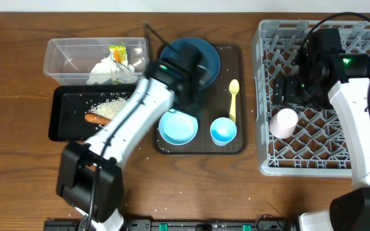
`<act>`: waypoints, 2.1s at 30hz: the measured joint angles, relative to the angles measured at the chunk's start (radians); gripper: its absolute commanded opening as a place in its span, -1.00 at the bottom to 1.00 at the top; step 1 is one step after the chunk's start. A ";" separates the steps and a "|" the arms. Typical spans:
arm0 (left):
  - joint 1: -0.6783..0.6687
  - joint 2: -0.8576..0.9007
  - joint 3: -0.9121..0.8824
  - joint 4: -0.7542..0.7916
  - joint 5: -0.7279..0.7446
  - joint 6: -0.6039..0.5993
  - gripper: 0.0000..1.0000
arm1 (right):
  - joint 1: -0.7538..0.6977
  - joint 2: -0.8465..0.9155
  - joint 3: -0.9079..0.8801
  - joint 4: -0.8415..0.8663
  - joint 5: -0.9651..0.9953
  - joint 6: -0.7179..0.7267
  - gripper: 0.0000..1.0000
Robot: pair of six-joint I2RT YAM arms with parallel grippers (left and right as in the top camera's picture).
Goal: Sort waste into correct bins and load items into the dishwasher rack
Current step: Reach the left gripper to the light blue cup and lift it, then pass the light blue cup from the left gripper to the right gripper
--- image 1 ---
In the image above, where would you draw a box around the pink cup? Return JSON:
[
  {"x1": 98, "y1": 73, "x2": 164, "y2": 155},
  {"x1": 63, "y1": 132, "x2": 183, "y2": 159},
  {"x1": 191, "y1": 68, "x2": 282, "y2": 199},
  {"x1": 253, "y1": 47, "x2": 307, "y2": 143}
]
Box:
[{"x1": 269, "y1": 108, "x2": 299, "y2": 139}]

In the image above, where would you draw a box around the light blue bowl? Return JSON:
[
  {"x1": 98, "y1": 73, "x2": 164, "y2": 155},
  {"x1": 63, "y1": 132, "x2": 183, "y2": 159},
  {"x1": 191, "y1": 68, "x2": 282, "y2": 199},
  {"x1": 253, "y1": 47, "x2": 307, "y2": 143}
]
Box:
[{"x1": 158, "y1": 109, "x2": 198, "y2": 146}]

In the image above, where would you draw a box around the light blue cup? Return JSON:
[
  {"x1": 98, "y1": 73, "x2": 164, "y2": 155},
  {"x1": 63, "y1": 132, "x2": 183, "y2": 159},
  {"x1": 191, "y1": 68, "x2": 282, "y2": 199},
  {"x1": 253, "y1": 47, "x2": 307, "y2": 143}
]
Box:
[{"x1": 209, "y1": 117, "x2": 237, "y2": 146}]

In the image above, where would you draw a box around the white napkin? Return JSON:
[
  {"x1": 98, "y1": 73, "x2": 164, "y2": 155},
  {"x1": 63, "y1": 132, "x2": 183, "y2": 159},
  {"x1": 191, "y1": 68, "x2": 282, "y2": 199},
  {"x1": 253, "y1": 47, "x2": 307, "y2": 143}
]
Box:
[{"x1": 87, "y1": 55, "x2": 139, "y2": 85}]

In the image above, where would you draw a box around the white rice pile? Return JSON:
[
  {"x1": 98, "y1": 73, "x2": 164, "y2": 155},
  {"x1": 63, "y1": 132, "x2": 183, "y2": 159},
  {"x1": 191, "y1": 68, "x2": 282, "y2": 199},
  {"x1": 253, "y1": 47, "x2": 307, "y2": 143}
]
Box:
[{"x1": 88, "y1": 98, "x2": 128, "y2": 119}]

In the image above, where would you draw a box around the orange carrot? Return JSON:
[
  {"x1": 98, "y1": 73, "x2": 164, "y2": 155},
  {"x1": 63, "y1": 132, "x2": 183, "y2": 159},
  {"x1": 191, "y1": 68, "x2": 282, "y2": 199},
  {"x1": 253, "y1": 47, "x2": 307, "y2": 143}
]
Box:
[{"x1": 84, "y1": 113, "x2": 110, "y2": 125}]

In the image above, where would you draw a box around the green snack wrapper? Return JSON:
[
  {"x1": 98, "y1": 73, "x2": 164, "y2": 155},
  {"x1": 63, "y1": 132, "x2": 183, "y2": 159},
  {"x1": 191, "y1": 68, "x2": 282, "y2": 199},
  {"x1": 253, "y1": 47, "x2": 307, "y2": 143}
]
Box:
[{"x1": 109, "y1": 45, "x2": 128, "y2": 66}]

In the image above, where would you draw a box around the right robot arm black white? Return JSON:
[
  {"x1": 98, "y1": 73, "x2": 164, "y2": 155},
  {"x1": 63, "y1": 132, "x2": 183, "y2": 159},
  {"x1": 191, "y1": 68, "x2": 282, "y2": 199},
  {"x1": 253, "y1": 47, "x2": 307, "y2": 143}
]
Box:
[{"x1": 272, "y1": 24, "x2": 370, "y2": 230}]

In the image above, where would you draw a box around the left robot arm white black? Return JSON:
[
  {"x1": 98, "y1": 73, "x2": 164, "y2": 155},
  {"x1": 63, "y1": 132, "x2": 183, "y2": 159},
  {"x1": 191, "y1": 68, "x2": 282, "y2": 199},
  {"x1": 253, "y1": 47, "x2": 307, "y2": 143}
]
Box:
[{"x1": 56, "y1": 42, "x2": 206, "y2": 230}]

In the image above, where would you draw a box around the grey dishwasher rack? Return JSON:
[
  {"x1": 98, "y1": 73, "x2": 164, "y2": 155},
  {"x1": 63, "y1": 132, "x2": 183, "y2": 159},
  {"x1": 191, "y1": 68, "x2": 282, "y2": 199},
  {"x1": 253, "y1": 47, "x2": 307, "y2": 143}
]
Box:
[{"x1": 252, "y1": 20, "x2": 370, "y2": 178}]

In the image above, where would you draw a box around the dark blue plate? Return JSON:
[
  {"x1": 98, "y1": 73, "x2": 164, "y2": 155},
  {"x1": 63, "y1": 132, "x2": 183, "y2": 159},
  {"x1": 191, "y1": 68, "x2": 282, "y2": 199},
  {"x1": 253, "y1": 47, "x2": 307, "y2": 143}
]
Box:
[{"x1": 170, "y1": 37, "x2": 220, "y2": 89}]

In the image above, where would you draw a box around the yellow plastic spoon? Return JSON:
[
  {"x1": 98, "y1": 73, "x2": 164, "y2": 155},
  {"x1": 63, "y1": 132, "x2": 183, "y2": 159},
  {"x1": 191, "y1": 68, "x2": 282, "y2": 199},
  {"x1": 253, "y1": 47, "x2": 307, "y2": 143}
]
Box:
[{"x1": 229, "y1": 79, "x2": 240, "y2": 123}]

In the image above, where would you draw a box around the clear plastic bin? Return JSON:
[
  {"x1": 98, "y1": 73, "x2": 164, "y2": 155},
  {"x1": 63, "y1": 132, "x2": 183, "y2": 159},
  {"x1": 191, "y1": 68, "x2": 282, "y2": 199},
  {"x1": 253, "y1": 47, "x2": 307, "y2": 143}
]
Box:
[{"x1": 44, "y1": 37, "x2": 148, "y2": 85}]

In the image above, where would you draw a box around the black tray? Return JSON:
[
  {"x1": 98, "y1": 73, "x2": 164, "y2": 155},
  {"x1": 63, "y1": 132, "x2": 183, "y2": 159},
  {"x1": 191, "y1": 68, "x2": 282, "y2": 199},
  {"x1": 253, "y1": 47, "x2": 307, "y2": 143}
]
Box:
[{"x1": 48, "y1": 84, "x2": 136, "y2": 141}]

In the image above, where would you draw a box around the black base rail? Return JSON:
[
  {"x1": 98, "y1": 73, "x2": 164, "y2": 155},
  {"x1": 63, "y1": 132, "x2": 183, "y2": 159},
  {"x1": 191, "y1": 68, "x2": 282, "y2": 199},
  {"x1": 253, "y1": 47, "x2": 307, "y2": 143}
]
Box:
[{"x1": 42, "y1": 214, "x2": 301, "y2": 231}]

